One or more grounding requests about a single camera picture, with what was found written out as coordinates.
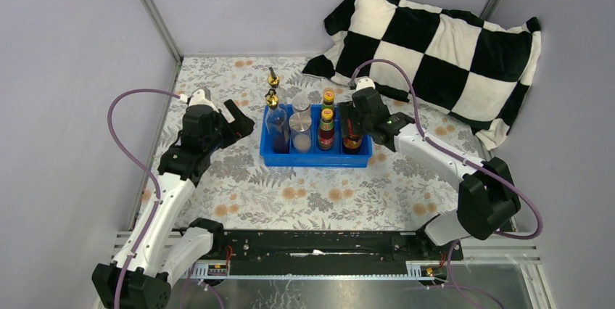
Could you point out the tall glass spice canister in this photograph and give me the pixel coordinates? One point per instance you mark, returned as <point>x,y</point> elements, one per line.
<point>300,126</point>

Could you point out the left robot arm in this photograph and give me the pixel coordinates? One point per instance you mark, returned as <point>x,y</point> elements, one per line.
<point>144,271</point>

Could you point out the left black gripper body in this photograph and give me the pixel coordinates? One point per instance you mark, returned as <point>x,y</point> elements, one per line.
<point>219,138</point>

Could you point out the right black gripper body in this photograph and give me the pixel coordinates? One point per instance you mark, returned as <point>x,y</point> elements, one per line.
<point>366,125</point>

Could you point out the metal lid shaker jar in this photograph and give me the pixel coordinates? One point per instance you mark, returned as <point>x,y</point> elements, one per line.
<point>301,104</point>

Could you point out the glass oil bottle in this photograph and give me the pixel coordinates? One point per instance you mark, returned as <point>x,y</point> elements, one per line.
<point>274,82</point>
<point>276,123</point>

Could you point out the floral fern tablecloth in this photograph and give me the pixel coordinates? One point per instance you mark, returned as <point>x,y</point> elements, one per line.
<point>393,192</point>

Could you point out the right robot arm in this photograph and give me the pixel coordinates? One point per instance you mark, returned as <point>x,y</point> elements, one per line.
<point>486,199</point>

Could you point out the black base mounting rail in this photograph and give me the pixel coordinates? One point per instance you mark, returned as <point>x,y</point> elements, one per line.
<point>251,252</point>

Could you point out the blue divided plastic bin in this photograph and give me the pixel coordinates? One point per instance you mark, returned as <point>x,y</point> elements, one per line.
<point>332,158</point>

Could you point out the black white checkered pillow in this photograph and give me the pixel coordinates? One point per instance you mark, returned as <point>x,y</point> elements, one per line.
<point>464,66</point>

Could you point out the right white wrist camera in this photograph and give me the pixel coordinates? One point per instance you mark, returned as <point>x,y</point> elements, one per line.
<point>358,84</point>

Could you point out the sauce bottle yellow cap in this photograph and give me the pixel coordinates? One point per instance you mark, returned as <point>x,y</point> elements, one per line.
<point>326,129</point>
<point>328,99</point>

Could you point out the red lid chili jar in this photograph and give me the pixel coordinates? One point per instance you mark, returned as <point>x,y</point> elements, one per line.
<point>351,144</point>

